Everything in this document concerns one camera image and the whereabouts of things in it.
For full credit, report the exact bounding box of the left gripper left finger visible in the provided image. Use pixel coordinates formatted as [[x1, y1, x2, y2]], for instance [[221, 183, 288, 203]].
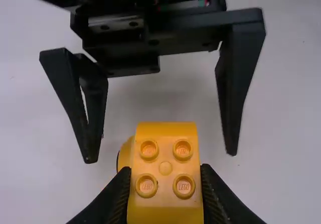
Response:
[[65, 166, 133, 224]]

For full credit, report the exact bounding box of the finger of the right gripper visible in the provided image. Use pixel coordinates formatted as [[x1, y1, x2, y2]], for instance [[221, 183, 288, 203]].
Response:
[[147, 7, 267, 157], [39, 47, 161, 165]]

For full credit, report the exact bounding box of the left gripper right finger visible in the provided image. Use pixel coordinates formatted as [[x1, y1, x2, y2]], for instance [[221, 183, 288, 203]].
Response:
[[199, 163, 254, 224]]

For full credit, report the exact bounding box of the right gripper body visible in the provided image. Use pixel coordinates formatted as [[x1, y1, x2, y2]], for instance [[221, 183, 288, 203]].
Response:
[[69, 0, 228, 64]]

